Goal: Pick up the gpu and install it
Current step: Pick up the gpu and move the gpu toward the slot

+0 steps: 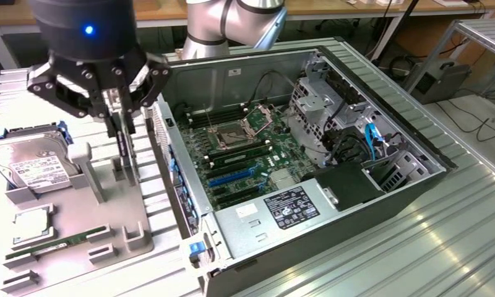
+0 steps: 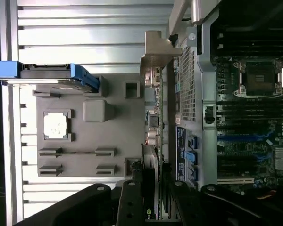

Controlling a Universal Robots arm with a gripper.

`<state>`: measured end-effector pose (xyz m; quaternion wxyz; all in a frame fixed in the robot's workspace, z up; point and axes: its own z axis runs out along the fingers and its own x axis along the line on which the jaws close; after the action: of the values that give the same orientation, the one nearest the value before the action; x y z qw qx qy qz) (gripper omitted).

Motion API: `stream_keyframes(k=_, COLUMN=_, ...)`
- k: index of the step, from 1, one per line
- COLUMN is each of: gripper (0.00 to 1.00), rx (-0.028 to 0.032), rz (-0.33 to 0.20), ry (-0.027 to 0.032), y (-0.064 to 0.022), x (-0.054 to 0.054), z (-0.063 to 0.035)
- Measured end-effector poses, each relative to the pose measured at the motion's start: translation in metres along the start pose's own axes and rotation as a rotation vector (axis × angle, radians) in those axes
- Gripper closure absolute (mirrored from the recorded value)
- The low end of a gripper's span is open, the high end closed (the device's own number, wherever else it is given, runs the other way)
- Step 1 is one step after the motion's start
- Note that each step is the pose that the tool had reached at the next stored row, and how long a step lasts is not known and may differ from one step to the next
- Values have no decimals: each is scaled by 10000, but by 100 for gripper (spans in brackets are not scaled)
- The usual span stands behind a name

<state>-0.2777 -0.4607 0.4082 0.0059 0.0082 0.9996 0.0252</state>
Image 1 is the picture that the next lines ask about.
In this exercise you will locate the grey metal frame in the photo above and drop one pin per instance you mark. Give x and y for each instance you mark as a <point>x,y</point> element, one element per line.
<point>478,34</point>

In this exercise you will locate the black plastic fan shroud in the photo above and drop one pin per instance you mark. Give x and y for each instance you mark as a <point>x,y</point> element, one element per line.
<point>346,185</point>

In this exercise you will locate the silver metal disk bay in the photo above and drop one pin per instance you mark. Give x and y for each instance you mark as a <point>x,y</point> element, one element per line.
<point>314,103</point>

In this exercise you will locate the grey equipment box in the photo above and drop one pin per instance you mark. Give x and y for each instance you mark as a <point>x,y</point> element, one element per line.
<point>446,83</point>

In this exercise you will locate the silver hard disk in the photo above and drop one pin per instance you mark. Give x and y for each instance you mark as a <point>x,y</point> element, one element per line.
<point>28,157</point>

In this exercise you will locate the silver CPU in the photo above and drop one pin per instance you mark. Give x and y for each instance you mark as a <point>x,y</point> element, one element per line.
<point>31,224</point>

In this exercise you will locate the wooden desk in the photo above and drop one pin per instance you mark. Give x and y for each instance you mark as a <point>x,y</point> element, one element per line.
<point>156,7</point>

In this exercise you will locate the blue expansion slot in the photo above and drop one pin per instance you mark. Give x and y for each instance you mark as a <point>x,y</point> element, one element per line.
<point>230,178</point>

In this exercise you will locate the thin metal locking lever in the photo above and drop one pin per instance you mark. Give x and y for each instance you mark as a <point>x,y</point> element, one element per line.
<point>210,119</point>

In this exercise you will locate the black expansion slot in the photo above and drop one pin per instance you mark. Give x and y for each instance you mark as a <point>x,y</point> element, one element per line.
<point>235,189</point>
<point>238,197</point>

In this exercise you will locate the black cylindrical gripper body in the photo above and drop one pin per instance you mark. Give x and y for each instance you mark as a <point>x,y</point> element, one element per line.
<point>87,37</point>

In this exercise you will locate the silver power supply with label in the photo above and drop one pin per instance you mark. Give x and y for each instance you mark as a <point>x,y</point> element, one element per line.
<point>251,222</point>

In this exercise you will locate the black RAM slot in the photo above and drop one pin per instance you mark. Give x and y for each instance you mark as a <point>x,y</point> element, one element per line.
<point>216,110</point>
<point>241,161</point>
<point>219,118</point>
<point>235,149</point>
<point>219,122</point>
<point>218,114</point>

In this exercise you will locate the CPU socket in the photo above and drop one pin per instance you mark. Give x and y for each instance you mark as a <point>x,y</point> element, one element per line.
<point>231,136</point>

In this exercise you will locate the grey parts rack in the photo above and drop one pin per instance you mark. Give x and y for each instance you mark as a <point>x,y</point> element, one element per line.
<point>74,222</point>

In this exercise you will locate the metal socket cover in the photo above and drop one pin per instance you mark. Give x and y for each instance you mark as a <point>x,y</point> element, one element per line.
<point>259,114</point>

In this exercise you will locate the blue case latch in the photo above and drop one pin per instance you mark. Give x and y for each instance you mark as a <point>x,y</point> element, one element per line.
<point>195,250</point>

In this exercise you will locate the green RAM stick with label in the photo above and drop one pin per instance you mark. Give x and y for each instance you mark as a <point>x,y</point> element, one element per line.
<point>241,153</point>

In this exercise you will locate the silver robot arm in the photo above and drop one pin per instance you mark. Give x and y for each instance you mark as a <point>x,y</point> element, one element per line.
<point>206,24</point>

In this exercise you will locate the green motherboard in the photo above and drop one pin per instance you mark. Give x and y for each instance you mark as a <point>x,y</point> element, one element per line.
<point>274,145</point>

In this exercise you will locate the silver chipset heat sink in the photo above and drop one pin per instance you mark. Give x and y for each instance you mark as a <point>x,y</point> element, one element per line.
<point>282,178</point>

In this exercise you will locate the open black PC case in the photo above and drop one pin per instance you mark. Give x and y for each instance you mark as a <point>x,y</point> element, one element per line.
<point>395,222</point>

